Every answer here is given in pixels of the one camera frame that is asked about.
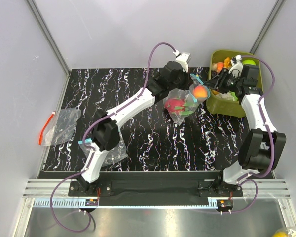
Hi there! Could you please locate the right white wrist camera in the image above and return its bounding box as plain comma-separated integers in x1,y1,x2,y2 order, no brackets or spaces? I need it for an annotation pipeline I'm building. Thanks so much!
229,55,243,77

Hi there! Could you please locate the clear bag on stack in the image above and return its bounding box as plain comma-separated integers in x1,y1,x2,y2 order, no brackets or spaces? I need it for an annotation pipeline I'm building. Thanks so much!
78,138,128,167

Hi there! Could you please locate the clear bag orange zipper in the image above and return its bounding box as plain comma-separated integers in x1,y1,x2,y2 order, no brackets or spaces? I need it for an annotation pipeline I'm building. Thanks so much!
38,108,81,147

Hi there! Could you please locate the black marbled table mat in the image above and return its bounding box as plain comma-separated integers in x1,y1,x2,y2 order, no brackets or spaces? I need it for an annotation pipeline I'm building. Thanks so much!
42,68,249,172

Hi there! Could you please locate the green apple toy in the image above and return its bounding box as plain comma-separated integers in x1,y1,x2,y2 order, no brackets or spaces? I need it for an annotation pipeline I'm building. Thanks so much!
242,59,256,66

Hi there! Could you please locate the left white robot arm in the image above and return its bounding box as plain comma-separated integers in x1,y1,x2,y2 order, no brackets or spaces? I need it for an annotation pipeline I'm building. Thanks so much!
77,60,192,196

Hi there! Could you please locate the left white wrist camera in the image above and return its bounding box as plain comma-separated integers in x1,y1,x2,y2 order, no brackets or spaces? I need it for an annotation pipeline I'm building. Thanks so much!
173,50,190,72

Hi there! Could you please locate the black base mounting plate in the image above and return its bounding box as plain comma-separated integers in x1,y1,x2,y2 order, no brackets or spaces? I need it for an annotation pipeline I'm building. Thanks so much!
68,171,243,198

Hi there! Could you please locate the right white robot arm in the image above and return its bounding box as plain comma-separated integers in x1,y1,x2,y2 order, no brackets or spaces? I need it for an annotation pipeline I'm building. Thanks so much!
204,65,286,196

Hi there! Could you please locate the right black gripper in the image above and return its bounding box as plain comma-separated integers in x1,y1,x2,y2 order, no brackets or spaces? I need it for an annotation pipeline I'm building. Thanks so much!
203,68,242,95

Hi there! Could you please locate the yellow lemon toy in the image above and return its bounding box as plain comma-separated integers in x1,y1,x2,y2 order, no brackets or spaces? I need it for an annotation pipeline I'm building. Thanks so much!
272,231,289,237

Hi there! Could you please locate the red dragon fruit toy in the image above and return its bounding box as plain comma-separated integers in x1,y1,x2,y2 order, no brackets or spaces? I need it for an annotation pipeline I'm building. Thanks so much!
164,98,196,116

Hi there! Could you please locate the clear bag teal zipper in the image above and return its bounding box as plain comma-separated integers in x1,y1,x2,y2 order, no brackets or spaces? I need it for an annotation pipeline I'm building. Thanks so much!
163,74,210,125

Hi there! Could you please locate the olive green plastic bin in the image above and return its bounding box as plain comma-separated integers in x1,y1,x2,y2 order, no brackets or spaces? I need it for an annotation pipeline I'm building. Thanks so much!
206,50,263,118

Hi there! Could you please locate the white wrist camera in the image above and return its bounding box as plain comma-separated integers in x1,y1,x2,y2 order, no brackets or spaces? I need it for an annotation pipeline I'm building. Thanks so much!
229,55,243,77
173,50,190,72

